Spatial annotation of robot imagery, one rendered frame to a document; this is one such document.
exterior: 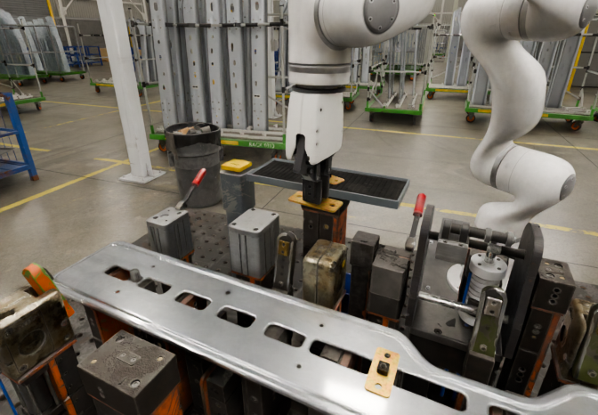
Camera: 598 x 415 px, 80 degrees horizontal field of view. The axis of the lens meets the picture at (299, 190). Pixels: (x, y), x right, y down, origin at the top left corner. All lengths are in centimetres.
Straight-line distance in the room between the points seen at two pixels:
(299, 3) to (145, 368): 54
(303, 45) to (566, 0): 45
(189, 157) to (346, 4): 286
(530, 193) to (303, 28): 69
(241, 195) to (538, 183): 71
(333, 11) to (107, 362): 57
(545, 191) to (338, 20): 69
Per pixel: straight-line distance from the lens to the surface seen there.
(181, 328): 70
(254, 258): 76
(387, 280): 71
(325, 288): 72
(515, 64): 87
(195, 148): 315
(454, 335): 77
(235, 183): 95
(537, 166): 98
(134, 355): 64
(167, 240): 93
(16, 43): 1496
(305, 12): 47
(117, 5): 411
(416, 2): 46
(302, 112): 48
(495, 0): 83
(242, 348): 65
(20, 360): 80
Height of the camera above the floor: 148
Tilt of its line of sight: 24 degrees down
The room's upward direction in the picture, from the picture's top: straight up
